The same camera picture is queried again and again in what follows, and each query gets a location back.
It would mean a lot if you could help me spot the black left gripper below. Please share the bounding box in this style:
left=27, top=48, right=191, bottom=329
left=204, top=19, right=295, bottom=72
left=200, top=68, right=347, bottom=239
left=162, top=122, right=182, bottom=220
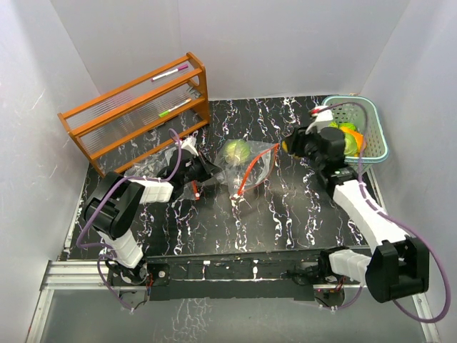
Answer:
left=181, top=151, right=221, bottom=185

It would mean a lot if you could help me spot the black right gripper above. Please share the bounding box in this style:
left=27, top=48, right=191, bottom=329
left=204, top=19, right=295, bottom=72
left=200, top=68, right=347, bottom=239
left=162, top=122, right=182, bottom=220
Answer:
left=285, top=123, right=326, bottom=169

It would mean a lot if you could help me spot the bumpy green fake fruit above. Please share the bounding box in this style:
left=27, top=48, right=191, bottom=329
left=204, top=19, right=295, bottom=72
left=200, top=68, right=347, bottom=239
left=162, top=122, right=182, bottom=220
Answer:
left=329, top=121, right=339, bottom=129

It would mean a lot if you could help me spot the green fake cabbage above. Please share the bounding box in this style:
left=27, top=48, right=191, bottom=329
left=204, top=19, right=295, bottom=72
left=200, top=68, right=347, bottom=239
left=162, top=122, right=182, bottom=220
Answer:
left=223, top=139, right=251, bottom=165
left=344, top=133, right=358, bottom=156

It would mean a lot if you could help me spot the clear zip bag red seal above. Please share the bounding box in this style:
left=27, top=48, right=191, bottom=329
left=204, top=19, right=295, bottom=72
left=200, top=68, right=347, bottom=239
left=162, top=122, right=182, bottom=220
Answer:
left=124, top=148, right=200, bottom=204

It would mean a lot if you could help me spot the orange fake fruit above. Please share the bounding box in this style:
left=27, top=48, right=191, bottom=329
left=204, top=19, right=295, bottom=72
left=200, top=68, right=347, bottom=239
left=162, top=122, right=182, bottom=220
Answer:
left=348, top=130, right=367, bottom=154

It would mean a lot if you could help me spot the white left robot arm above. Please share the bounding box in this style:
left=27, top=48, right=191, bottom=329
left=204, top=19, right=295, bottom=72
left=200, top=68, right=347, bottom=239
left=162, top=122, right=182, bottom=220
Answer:
left=83, top=147, right=222, bottom=285

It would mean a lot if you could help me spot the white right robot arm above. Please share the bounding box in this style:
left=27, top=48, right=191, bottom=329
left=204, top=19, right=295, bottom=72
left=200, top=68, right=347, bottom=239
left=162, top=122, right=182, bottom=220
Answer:
left=282, top=127, right=430, bottom=303

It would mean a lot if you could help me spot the teal plastic basket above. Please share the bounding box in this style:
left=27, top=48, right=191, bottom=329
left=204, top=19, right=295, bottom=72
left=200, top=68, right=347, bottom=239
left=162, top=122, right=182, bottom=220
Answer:
left=323, top=96, right=389, bottom=169

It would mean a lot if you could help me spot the green capped white marker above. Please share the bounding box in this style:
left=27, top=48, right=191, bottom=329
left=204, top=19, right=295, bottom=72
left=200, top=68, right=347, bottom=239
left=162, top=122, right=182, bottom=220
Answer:
left=159, top=98, right=192, bottom=118

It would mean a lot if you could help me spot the orange wooden shelf rack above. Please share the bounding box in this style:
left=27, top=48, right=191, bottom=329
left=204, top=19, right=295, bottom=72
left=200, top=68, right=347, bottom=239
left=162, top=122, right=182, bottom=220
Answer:
left=58, top=52, right=211, bottom=177

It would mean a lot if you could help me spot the pink capped white marker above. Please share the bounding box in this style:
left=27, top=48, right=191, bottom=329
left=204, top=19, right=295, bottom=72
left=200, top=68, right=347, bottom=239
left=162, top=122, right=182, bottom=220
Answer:
left=151, top=64, right=189, bottom=81

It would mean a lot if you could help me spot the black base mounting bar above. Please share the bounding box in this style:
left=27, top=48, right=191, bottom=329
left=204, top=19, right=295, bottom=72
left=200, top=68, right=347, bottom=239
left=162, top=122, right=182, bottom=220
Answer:
left=108, top=249, right=357, bottom=302

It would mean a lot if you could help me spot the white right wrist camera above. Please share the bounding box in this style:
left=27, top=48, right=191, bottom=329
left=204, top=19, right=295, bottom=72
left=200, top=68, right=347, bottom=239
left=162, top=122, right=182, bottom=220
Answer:
left=306, top=105, right=333, bottom=134

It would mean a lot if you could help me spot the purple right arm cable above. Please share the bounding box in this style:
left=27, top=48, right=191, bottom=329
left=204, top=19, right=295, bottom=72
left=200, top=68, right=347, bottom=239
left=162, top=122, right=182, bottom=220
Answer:
left=310, top=101, right=452, bottom=324

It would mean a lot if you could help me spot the aluminium frame rail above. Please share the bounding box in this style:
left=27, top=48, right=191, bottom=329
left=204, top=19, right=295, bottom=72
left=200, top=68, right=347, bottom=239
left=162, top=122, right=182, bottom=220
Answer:
left=27, top=262, right=440, bottom=342

